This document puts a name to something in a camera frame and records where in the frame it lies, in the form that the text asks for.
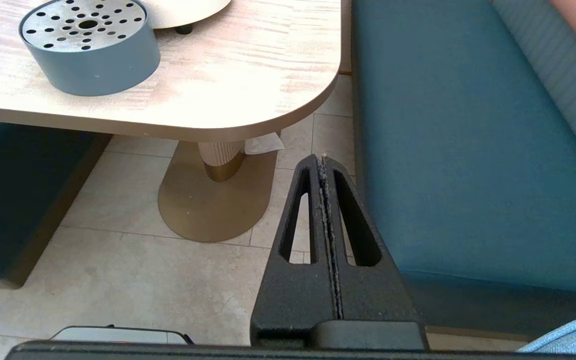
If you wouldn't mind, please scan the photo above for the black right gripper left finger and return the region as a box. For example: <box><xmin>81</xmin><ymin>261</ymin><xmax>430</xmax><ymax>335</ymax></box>
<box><xmin>250</xmin><ymin>154</ymin><xmax>343</xmax><ymax>349</ymax></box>

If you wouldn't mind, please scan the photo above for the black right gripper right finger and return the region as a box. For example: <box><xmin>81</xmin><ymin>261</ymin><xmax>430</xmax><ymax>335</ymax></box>
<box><xmin>318</xmin><ymin>155</ymin><xmax>429</xmax><ymax>350</ymax></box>

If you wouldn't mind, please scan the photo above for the white paper scrap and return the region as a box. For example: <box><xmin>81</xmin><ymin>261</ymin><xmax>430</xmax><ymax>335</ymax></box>
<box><xmin>244</xmin><ymin>132</ymin><xmax>286</xmax><ymax>156</ymax></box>

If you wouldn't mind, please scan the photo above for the dark blue bench seat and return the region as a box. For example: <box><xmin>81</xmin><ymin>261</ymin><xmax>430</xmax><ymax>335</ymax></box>
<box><xmin>350</xmin><ymin>0</ymin><xmax>576</xmax><ymax>342</ymax></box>
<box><xmin>0</xmin><ymin>119</ymin><xmax>114</xmax><ymax>291</ymax></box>

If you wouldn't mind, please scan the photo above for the light blue chair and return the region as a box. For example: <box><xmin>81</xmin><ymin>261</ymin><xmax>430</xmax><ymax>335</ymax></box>
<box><xmin>517</xmin><ymin>307</ymin><xmax>576</xmax><ymax>355</ymax></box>

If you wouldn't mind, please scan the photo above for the blue perforated drip tray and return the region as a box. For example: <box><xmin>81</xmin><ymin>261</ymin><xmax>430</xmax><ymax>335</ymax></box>
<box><xmin>18</xmin><ymin>0</ymin><xmax>162</xmax><ymax>98</ymax></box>

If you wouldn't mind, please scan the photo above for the clear water dispenser white base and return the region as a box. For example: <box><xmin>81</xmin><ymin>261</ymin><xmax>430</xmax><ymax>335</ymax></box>
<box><xmin>140</xmin><ymin>0</ymin><xmax>233</xmax><ymax>36</ymax></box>

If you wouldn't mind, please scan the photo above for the gold table pedestal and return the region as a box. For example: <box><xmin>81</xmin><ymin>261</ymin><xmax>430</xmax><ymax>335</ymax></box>
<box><xmin>157</xmin><ymin>140</ymin><xmax>279</xmax><ymax>244</ymax></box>

